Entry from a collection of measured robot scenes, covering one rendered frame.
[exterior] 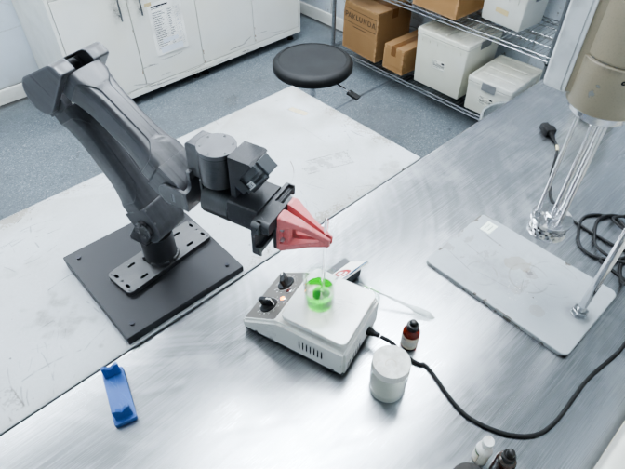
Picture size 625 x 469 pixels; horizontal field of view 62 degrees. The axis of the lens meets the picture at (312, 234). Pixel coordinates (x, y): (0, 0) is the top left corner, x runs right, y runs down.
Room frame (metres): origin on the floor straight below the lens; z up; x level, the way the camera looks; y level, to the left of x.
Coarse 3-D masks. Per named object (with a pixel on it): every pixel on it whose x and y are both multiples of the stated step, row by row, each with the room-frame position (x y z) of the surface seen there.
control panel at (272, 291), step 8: (296, 280) 0.59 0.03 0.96; (272, 288) 0.59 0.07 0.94; (296, 288) 0.57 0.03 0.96; (264, 296) 0.57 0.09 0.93; (272, 296) 0.57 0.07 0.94; (280, 296) 0.56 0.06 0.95; (288, 296) 0.55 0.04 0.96; (256, 304) 0.56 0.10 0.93; (280, 304) 0.53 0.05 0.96; (256, 312) 0.53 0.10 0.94; (264, 312) 0.53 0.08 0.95; (272, 312) 0.52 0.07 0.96
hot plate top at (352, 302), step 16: (336, 288) 0.55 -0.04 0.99; (352, 288) 0.55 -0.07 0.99; (288, 304) 0.51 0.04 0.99; (336, 304) 0.51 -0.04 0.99; (352, 304) 0.51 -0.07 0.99; (368, 304) 0.51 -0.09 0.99; (288, 320) 0.48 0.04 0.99; (304, 320) 0.48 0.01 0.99; (320, 320) 0.48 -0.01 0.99; (336, 320) 0.48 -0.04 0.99; (352, 320) 0.48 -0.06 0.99; (320, 336) 0.45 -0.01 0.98; (336, 336) 0.45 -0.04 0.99; (352, 336) 0.46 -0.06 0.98
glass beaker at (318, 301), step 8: (312, 264) 0.54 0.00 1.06; (320, 264) 0.54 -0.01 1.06; (304, 272) 0.53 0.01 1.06; (312, 272) 0.54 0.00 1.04; (320, 272) 0.54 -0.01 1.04; (328, 272) 0.53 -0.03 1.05; (336, 272) 0.53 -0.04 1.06; (304, 280) 0.51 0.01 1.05; (336, 280) 0.51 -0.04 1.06; (304, 288) 0.51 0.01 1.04; (312, 288) 0.49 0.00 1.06; (328, 288) 0.50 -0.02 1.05; (304, 296) 0.51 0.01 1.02; (312, 296) 0.49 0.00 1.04; (320, 296) 0.49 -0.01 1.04; (328, 296) 0.50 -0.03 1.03; (304, 304) 0.51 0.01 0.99; (312, 304) 0.49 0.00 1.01; (320, 304) 0.49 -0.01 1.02; (328, 304) 0.50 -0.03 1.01; (312, 312) 0.49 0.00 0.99; (320, 312) 0.49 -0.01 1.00; (328, 312) 0.50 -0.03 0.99
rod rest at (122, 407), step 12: (108, 372) 0.43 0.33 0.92; (120, 372) 0.43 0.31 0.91; (108, 384) 0.41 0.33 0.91; (120, 384) 0.41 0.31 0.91; (108, 396) 0.39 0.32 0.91; (120, 396) 0.39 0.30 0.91; (120, 408) 0.37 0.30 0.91; (132, 408) 0.37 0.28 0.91; (120, 420) 0.35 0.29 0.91; (132, 420) 0.36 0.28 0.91
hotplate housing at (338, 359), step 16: (288, 272) 0.63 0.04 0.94; (256, 320) 0.52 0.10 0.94; (272, 320) 0.50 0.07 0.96; (368, 320) 0.50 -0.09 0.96; (272, 336) 0.50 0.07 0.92; (288, 336) 0.48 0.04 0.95; (304, 336) 0.47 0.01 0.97; (304, 352) 0.46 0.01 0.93; (320, 352) 0.45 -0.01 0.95; (336, 352) 0.44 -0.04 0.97; (352, 352) 0.45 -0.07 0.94; (336, 368) 0.43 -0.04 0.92
